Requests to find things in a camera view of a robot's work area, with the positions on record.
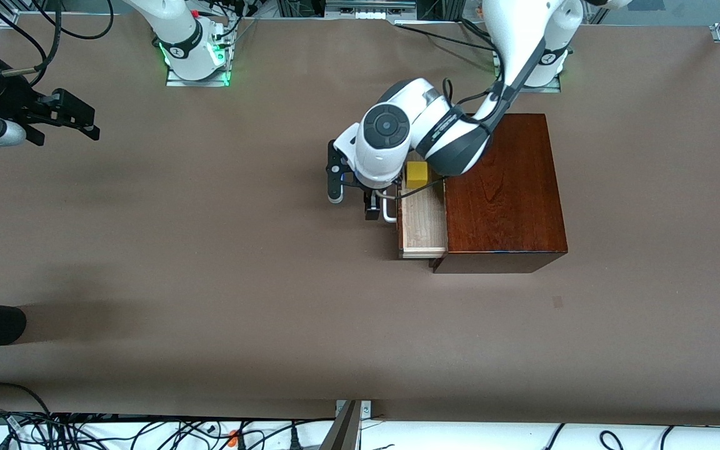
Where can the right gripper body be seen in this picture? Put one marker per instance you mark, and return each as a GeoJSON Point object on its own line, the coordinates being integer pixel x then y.
{"type": "Point", "coordinates": [15, 100]}

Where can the yellow cube block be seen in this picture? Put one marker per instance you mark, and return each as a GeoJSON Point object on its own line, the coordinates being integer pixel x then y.
{"type": "Point", "coordinates": [417, 175]}

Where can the light wood drawer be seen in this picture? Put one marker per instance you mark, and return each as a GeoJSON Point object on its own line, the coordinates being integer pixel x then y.
{"type": "Point", "coordinates": [424, 225]}

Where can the metal base plate left arm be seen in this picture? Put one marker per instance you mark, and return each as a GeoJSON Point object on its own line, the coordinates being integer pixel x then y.
{"type": "Point", "coordinates": [547, 89]}

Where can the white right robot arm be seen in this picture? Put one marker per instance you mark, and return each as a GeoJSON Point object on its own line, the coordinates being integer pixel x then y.
{"type": "Point", "coordinates": [175, 25]}

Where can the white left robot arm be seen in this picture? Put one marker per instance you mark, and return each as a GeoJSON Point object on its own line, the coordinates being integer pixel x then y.
{"type": "Point", "coordinates": [391, 131]}

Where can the white power strip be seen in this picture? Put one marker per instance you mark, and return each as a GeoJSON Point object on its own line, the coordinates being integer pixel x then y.
{"type": "Point", "coordinates": [369, 14]}

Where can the dark brown wooden cabinet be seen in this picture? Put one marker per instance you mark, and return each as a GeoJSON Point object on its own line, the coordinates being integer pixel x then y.
{"type": "Point", "coordinates": [510, 206]}

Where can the white lower shelf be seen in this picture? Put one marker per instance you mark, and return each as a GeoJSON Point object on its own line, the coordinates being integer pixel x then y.
{"type": "Point", "coordinates": [460, 437]}

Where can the orange plug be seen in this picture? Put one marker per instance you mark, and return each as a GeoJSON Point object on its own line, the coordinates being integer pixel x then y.
{"type": "Point", "coordinates": [233, 437]}

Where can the small metal corner bracket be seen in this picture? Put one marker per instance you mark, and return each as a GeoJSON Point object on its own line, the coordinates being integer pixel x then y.
{"type": "Point", "coordinates": [366, 409]}

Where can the grey metal post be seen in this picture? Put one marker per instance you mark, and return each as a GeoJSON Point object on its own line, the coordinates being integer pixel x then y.
{"type": "Point", "coordinates": [342, 431]}

